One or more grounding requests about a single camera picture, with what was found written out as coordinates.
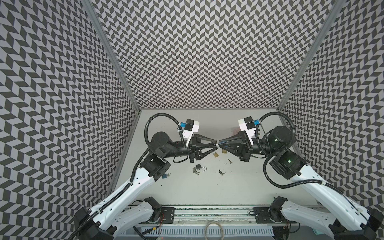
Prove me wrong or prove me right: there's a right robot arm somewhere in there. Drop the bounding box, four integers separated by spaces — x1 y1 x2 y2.
217 112 384 240

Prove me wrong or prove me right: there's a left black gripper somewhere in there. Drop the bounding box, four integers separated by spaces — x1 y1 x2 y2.
161 132 218 163

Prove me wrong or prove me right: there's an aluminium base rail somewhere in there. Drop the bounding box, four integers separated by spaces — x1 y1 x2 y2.
119 203 346 240

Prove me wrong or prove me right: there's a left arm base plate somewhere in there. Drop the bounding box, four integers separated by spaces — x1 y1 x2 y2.
143 207 176 225

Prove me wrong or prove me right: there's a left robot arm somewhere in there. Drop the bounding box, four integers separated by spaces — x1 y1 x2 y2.
69 113 218 240

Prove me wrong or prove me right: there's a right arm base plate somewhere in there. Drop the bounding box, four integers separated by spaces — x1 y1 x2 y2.
248 207 297 225

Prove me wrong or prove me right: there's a grey cable loop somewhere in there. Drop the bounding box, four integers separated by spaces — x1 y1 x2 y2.
203 220 225 240

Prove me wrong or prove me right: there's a black padlock with keys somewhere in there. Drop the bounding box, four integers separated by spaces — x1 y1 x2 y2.
193 164 208 175

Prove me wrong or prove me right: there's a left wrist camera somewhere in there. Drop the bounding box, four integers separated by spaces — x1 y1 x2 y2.
179 119 200 147

